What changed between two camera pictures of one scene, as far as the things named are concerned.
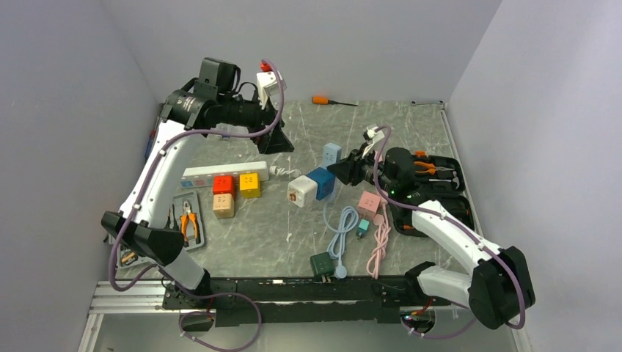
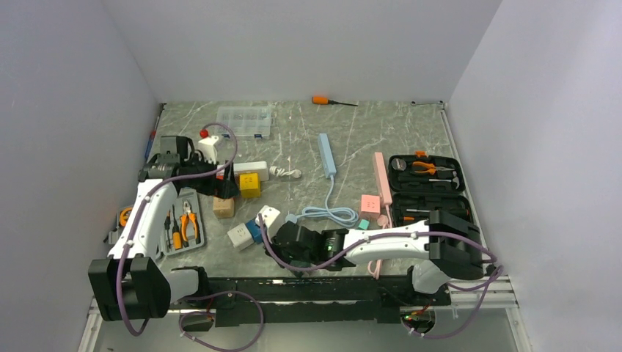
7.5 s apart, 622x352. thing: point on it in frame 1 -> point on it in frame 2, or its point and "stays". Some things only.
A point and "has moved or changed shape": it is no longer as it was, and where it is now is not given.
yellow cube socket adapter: (249, 185) stays
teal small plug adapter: (362, 229) stays
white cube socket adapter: (301, 191) -> (240, 237)
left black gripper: (276, 141) -> (224, 188)
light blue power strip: (331, 157) has moved or changed shape
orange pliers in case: (431, 169) stays
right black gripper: (345, 170) -> (273, 252)
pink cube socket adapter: (368, 204) stays
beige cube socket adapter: (223, 205) stays
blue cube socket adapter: (325, 180) -> (255, 231)
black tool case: (441, 181) stays
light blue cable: (337, 248) has moved or changed shape
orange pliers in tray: (183, 220) stays
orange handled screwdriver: (326, 100) stays
